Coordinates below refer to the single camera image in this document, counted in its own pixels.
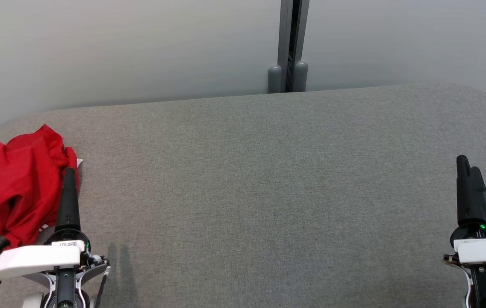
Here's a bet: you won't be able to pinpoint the grey partition post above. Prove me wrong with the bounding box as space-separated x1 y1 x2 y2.
267 0 310 94

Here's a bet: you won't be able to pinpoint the red Bulls jersey white sleeves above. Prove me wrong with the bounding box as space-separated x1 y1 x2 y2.
0 124 82 249

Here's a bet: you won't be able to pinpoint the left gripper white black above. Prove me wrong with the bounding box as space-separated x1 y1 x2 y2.
0 168 94 283

